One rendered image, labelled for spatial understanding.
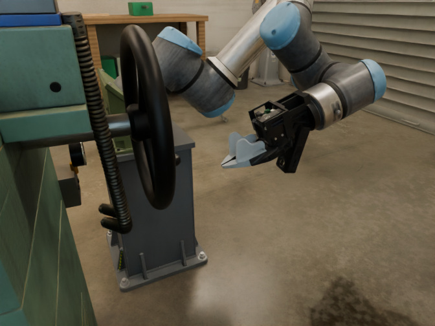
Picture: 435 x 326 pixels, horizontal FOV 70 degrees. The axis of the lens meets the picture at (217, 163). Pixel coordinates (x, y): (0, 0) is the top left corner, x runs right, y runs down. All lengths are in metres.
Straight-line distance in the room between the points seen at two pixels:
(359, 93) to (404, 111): 2.60
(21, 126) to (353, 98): 0.56
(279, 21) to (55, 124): 0.48
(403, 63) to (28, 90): 3.08
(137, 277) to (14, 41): 1.07
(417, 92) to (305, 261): 2.13
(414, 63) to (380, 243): 1.93
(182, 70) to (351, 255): 1.05
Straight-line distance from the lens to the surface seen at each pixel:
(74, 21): 0.44
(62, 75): 0.42
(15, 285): 0.38
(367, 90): 0.70
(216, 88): 1.13
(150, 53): 0.42
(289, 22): 0.70
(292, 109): 0.63
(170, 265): 1.36
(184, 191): 1.17
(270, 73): 4.25
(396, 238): 1.72
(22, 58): 0.42
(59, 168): 0.86
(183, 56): 1.07
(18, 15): 0.43
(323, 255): 1.49
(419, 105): 3.20
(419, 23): 3.22
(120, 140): 1.03
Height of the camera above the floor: 0.99
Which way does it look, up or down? 28 degrees down
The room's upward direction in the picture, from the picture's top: straight up
